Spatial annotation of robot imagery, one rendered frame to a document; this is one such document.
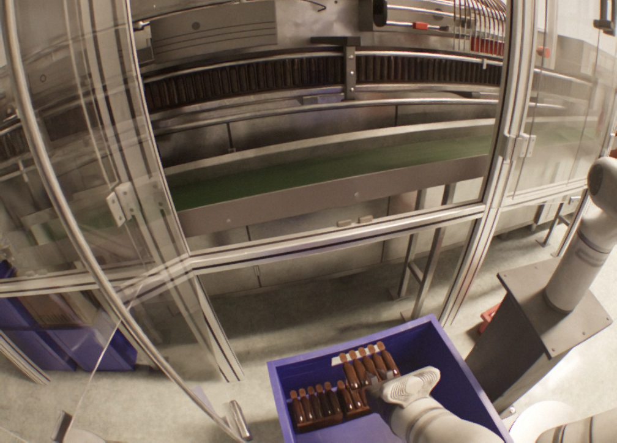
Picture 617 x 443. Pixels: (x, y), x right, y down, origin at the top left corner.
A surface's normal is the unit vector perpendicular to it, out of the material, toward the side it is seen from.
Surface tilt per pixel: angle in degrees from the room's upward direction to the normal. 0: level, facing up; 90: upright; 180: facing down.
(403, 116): 90
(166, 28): 90
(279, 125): 90
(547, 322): 0
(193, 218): 90
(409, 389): 51
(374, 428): 0
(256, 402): 0
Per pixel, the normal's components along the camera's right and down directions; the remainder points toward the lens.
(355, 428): -0.05, -0.83
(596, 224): -0.38, -0.79
